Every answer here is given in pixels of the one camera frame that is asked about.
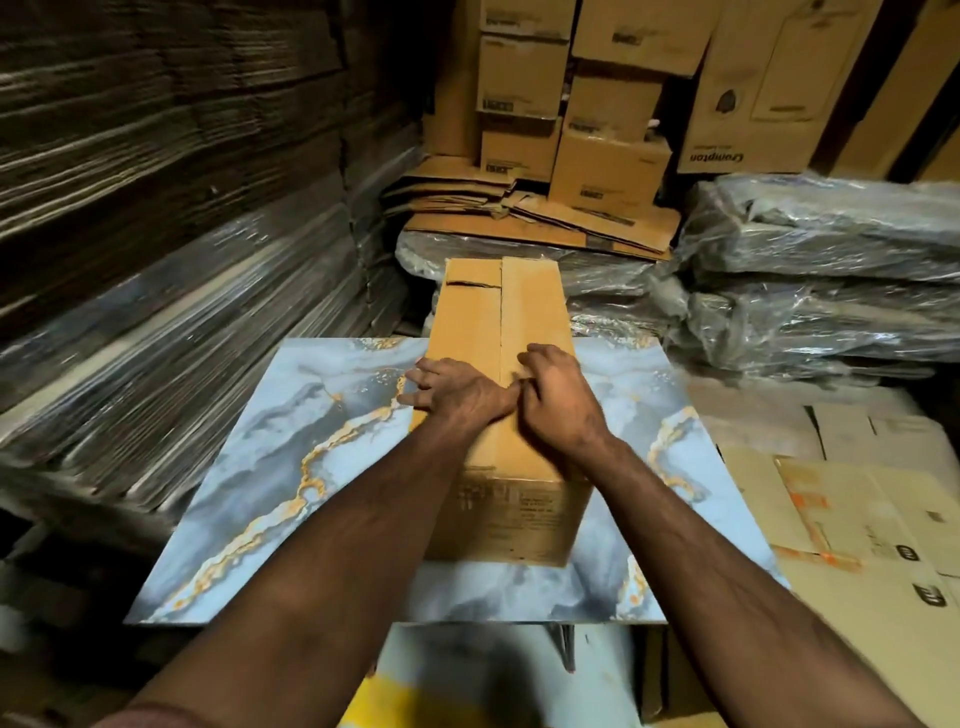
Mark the pile of flattened cardboard boxes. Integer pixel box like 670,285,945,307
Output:
381,155,682,262

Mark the person's right forearm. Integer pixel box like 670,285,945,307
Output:
564,435,928,728

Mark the plastic-wrapped bundle under cardboard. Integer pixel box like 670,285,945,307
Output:
394,228,680,340

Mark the pile of flat cardboard sheets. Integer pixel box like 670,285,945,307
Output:
641,373,960,728

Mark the person's left forearm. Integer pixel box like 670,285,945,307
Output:
93,418,498,728

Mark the flat cardboard with orange print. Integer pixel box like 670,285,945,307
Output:
772,456,905,575

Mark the large printed cardboard box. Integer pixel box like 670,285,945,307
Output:
676,0,885,176

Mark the long brown cardboard box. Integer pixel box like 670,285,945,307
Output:
410,256,595,568

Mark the yellow and white sheet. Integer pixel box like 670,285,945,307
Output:
336,622,646,728

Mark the pile of plastic-wrapped bundles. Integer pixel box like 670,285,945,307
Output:
663,172,960,385

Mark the person's right hand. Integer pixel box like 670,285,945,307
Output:
516,343,614,460

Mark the person's left hand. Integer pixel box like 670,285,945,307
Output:
395,357,522,445

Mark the stack of small cardboard boxes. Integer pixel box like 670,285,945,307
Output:
421,0,727,220

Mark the stack of plastic-wrapped cardboard sheets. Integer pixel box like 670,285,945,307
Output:
0,0,425,537

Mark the blue marble patterned tile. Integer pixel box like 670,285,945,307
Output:
123,336,790,626

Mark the large plain cardboard box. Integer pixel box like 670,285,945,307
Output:
827,0,960,183

